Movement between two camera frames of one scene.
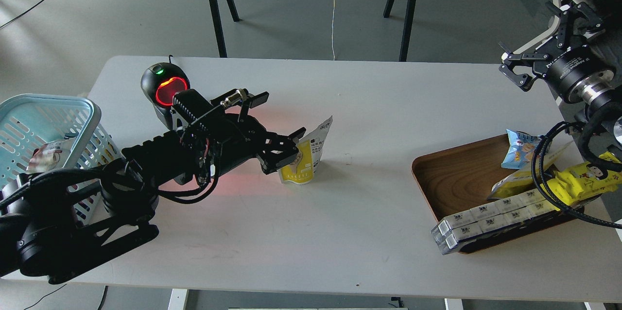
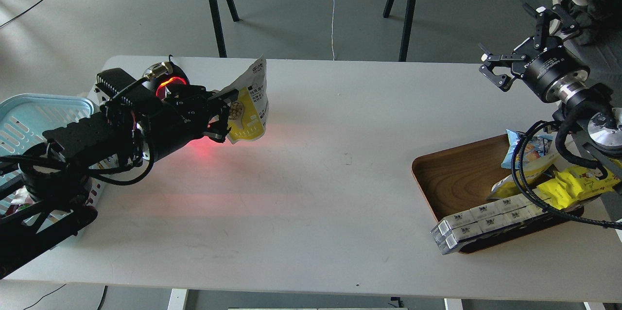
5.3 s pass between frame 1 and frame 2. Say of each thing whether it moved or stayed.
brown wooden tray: stayed
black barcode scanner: stayed
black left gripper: moved
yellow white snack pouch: moved
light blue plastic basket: stayed
